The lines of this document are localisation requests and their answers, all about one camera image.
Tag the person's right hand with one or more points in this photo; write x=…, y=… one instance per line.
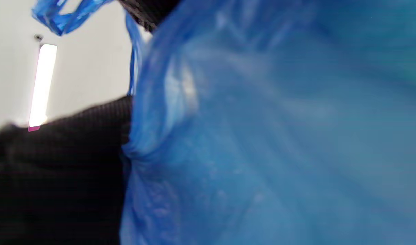
x=150, y=10

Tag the black light mount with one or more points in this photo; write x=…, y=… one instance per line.
x=38, y=37

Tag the blue plastic bag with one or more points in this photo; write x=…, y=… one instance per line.
x=262, y=136

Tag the long ceiling light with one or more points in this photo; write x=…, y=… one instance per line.
x=43, y=85

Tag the person's left hand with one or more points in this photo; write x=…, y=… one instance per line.
x=58, y=187

